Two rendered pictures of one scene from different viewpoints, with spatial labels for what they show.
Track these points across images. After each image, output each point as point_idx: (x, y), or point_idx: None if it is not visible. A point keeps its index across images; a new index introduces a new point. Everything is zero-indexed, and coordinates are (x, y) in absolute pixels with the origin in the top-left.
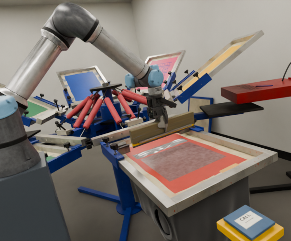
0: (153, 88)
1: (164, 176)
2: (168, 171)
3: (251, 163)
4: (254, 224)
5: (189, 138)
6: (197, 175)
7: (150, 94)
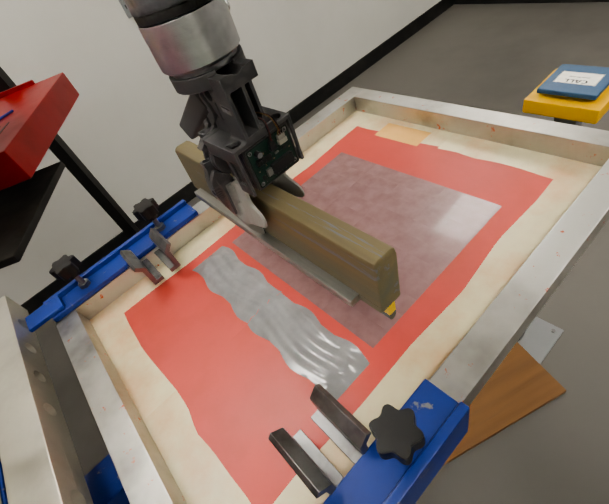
0: (224, 0)
1: (477, 226)
2: (445, 226)
3: (404, 98)
4: (585, 72)
5: (210, 245)
6: (448, 169)
7: (230, 48)
